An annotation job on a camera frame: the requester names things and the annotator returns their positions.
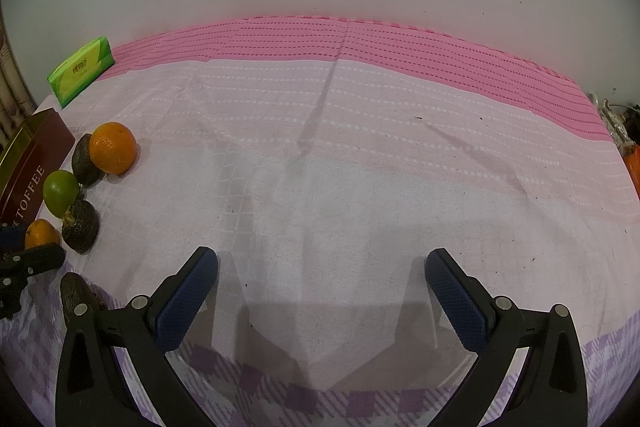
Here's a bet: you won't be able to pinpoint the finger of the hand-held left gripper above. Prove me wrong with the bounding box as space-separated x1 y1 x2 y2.
0 224 26 250
0 243 66 283

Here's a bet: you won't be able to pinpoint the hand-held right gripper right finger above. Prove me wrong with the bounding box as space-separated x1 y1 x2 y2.
425 248 588 427

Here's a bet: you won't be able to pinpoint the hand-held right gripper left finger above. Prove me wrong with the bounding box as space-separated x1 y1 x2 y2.
55 247 219 427

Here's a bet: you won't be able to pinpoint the orange tangerine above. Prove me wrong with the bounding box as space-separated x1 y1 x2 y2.
24 219 61 250
89 122 137 176

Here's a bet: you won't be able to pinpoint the dark brown round fruit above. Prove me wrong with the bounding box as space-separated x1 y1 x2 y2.
71 133 107 188
60 272 106 328
61 199 100 254

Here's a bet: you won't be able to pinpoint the green lime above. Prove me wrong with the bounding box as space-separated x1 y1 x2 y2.
42 170 82 217

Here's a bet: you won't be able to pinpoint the maroon tin box gold inside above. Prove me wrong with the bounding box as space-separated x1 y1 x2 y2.
0 108 77 228

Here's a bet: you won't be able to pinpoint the beige patterned curtain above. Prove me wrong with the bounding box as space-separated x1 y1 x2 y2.
0 7 36 152

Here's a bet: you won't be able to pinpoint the green tissue pack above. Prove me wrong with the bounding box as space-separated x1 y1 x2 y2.
47 36 116 109

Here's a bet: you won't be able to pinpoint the pink and purple checked tablecloth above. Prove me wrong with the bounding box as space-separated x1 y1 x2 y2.
0 14 640 427

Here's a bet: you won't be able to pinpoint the orange plastic bag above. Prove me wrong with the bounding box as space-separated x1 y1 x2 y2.
624 144 640 200

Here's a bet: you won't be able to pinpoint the tangled cables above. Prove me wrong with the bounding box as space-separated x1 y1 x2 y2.
590 92 640 152

